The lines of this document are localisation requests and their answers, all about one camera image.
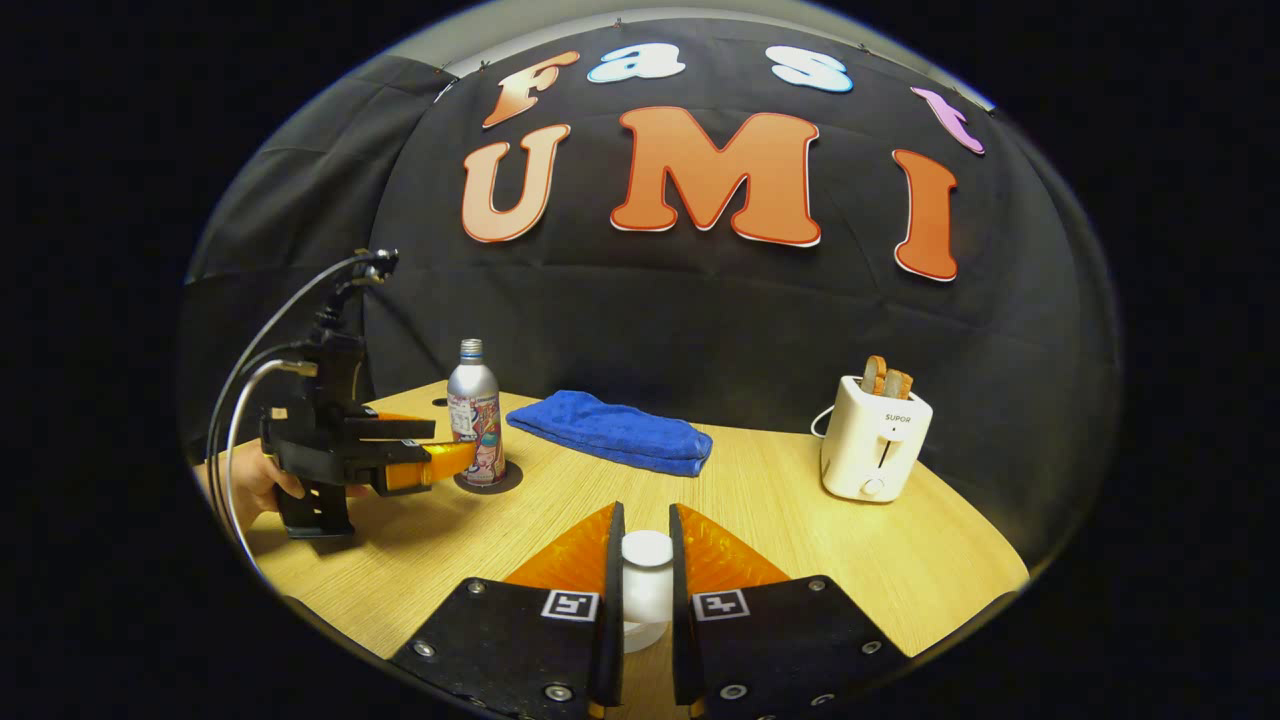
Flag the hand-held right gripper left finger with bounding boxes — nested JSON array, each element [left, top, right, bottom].
[[390, 503, 627, 719]]

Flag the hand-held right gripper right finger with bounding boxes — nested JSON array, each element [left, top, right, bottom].
[[668, 505, 911, 719]]

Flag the white teacup lid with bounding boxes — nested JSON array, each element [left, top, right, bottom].
[[620, 530, 676, 653]]

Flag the silver water bottle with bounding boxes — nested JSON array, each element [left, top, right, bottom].
[[446, 338, 507, 488]]

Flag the dark round coaster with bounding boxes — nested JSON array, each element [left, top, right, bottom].
[[453, 458, 524, 495]]

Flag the blue folded towel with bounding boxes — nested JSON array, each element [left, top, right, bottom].
[[506, 390, 714, 477]]

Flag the white toaster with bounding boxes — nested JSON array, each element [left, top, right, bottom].
[[820, 375, 934, 503]]

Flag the black backdrop cloth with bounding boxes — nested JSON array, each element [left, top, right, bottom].
[[178, 18, 1123, 571]]

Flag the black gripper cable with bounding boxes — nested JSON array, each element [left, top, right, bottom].
[[205, 250, 399, 521]]

